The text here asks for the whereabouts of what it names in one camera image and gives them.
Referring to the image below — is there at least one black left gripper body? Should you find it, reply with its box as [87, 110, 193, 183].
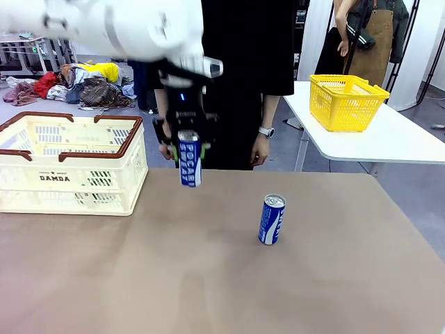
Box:
[163, 85, 216, 136]

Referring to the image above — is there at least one person's left forearm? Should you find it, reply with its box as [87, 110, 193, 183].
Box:
[261, 93, 281, 129]

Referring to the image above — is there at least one person's right forearm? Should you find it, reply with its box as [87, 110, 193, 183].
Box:
[154, 88, 168, 121]

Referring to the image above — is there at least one cream folding shopping basket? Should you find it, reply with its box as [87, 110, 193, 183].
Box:
[0, 111, 149, 217]

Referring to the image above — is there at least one yellow plastic basket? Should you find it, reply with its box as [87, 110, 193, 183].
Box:
[309, 74, 391, 133]

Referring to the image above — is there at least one person's left hand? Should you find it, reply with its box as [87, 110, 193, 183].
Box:
[250, 135, 270, 167]

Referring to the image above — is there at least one person in pink top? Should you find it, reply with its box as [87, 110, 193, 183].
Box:
[127, 59, 157, 113]

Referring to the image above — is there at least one person in black clothing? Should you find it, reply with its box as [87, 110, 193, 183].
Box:
[137, 0, 296, 171]

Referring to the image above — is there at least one brown striped cloth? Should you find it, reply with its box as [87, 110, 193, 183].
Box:
[79, 77, 136, 111]

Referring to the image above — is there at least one yellow cloth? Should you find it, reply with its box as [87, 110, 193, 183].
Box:
[76, 62, 121, 84]

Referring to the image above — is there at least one blue cloth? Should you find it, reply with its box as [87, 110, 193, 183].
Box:
[65, 86, 83, 104]

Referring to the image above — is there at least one multicoloured cloth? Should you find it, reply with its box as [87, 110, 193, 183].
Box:
[57, 64, 84, 90]

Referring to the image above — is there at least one white patterned cloth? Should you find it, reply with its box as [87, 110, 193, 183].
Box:
[47, 85, 69, 102]

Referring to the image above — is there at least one red cloth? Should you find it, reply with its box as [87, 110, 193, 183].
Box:
[33, 71, 58, 100]

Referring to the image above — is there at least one dark storage shelf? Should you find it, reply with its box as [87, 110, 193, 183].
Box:
[294, 0, 311, 81]

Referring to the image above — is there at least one white side table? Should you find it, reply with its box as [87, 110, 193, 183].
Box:
[283, 81, 445, 178]

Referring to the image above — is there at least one black truss stand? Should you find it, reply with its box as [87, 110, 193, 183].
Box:
[384, 0, 420, 93]

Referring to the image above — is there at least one figure in brown apron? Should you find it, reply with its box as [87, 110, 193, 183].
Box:
[314, 0, 410, 90]

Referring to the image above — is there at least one black slanted stand pole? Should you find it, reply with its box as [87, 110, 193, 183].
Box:
[416, 0, 445, 105]

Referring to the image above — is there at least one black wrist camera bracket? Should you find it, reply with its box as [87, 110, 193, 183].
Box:
[158, 67, 211, 88]

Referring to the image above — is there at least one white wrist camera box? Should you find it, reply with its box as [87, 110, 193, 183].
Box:
[202, 56, 224, 79]

